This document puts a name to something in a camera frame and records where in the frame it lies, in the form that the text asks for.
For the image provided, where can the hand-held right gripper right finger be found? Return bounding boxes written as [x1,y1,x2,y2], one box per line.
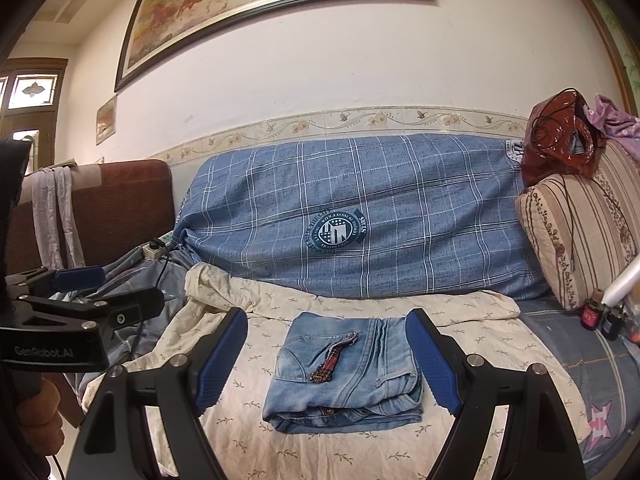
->
[405,308,588,480]

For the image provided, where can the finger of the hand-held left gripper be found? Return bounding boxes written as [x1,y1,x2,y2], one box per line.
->
[17,285,166,334]
[7,266,107,297]

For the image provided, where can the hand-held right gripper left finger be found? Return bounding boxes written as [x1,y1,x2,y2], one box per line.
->
[65,307,249,480]

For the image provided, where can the light blue denim pants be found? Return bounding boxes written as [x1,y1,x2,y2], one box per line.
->
[261,311,425,434]

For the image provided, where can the person's left hand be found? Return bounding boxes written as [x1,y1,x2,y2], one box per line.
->
[12,377,62,443]

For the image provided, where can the grey-blue printed duvet cover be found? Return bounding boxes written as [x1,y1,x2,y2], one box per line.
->
[47,247,193,396]

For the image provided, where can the white power strip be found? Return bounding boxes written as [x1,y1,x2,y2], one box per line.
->
[140,232,173,260]

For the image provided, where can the grey hanging cloth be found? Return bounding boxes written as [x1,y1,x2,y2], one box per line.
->
[31,166,86,270]

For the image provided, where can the cream leaf-print blanket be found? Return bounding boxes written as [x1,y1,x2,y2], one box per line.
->
[80,261,593,480]

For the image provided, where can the grey flowered bed sheet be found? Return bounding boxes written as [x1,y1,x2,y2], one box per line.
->
[517,295,640,480]

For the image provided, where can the small red bottle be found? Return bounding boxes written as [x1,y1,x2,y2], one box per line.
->
[580,297,603,332]

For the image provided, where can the small dark bottle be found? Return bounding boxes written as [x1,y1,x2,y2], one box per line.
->
[600,307,626,342]

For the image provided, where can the beige striped pillow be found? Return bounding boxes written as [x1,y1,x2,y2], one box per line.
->
[515,140,640,311]

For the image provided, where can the wooden door with glass panes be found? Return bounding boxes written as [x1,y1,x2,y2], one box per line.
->
[0,57,68,171]

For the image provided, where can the white plastic tube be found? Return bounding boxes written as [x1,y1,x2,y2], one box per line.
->
[600,252,640,308]

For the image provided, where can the brown glossy plastic bag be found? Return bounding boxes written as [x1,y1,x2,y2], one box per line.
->
[520,89,608,191]

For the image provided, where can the purple cloth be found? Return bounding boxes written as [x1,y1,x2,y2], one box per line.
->
[585,92,640,153]

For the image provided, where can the large framed painting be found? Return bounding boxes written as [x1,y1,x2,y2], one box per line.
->
[114,0,435,93]

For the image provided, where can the small framed wall picture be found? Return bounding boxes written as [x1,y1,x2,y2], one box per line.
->
[95,94,118,147]

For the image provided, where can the green wooden frame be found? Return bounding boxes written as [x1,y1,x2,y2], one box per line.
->
[565,0,640,91]

